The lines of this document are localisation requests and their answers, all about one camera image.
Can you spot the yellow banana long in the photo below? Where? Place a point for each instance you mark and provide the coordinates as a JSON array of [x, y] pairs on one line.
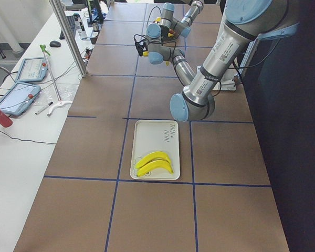
[[153, 156]]

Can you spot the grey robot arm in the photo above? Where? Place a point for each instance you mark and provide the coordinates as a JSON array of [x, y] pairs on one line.
[[181, 27], [242, 22]]

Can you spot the white bear print tray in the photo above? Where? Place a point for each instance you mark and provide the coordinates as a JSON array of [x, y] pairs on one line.
[[156, 135]]

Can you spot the black white marker pen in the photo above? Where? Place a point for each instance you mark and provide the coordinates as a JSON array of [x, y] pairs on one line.
[[43, 108]]

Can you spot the small steel cup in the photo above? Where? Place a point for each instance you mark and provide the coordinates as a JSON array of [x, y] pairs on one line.
[[95, 27]]

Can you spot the black computer mouse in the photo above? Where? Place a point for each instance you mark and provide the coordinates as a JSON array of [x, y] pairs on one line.
[[55, 44]]

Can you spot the upper teach pendant tablet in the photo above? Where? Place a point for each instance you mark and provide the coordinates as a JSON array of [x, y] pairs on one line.
[[32, 70]]

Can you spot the teach pendant tablet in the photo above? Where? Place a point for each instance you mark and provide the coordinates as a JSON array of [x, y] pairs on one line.
[[32, 70], [18, 99]]

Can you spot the black keyboard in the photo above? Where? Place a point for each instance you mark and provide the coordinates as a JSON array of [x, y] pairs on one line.
[[72, 26]]

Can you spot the lower teach pendant tablet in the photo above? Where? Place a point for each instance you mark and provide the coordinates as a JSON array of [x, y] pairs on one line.
[[18, 99]]

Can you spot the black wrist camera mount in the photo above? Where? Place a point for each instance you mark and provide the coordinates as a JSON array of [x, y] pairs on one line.
[[140, 45]]

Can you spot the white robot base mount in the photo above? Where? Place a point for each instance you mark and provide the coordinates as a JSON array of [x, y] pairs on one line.
[[227, 81]]

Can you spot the aluminium frame post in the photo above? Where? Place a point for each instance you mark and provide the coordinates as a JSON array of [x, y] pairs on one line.
[[61, 17]]

